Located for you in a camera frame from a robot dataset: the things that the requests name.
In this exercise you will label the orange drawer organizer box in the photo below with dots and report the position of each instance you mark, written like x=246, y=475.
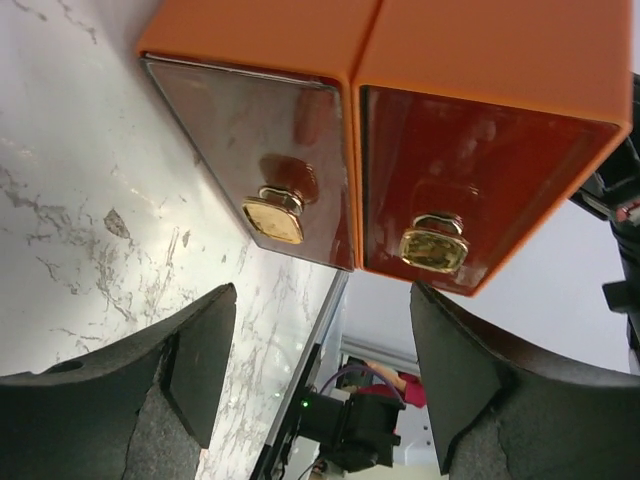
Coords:
x=570, y=58

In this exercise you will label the transparent drawer with gold knob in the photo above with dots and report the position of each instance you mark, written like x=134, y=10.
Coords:
x=275, y=144

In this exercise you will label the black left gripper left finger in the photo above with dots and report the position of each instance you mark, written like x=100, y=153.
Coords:
x=143, y=407

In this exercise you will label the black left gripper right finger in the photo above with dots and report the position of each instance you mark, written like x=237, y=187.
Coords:
x=501, y=407

